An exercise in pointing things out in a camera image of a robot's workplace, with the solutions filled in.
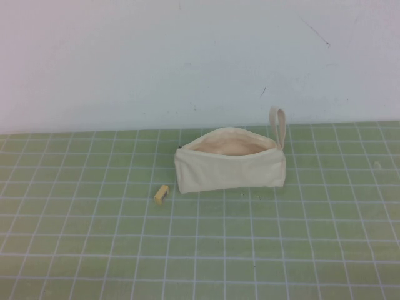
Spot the green grid cutting mat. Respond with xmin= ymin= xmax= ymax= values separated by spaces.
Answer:
xmin=0 ymin=120 xmax=400 ymax=300

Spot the small yellow eraser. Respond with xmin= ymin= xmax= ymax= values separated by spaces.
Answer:
xmin=153 ymin=184 xmax=170 ymax=206

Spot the cream canvas pencil case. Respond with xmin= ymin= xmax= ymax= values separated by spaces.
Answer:
xmin=174 ymin=105 xmax=288 ymax=195

